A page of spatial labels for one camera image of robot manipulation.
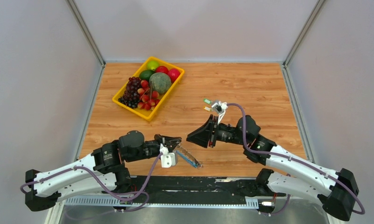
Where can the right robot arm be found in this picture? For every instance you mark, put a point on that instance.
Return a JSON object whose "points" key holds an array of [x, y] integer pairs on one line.
{"points": [[335, 191]]}

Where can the dark grape bunch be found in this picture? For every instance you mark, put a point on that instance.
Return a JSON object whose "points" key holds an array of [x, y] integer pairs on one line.
{"points": [[131, 97]]}

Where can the dark green lime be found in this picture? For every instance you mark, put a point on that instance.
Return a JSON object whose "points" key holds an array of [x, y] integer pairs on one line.
{"points": [[146, 74]]}

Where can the green key tag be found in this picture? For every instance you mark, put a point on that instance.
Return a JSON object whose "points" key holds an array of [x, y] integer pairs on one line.
{"points": [[207, 101]]}

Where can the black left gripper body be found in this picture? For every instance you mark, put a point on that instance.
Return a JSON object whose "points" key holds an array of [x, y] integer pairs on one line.
{"points": [[153, 147]]}

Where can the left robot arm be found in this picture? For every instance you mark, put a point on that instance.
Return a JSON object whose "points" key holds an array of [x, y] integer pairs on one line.
{"points": [[102, 170]]}

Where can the yellow plastic fruit tray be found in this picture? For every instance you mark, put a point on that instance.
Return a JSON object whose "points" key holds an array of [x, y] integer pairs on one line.
{"points": [[149, 115]]}

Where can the pink red fruit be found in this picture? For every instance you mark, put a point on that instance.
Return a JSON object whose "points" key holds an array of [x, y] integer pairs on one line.
{"points": [[173, 74]]}

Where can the red apple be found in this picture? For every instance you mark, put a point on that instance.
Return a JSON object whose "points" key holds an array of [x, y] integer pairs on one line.
{"points": [[162, 69]]}

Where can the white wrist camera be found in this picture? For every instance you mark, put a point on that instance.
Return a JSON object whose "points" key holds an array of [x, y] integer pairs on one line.
{"points": [[220, 108], [168, 158]]}

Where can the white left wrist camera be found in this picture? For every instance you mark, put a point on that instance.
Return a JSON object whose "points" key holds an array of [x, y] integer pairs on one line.
{"points": [[168, 158]]}

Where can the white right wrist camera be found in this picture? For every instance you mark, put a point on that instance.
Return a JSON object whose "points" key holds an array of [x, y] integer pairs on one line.
{"points": [[220, 108]]}

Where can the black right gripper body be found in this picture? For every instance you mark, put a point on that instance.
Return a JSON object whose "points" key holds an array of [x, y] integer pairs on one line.
{"points": [[223, 133]]}

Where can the keyring bunch with blue tag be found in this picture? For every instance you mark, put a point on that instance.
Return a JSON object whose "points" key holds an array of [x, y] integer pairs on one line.
{"points": [[188, 157]]}

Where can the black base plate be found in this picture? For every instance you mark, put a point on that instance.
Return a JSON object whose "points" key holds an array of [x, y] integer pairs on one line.
{"points": [[201, 190]]}

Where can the green cantaloupe melon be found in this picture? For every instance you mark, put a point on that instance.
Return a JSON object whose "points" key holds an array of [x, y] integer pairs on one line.
{"points": [[160, 82]]}

